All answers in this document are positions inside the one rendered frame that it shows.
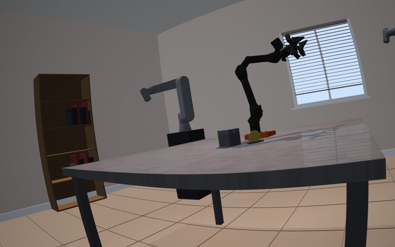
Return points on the gold coin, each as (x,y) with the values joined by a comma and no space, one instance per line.
(254,136)

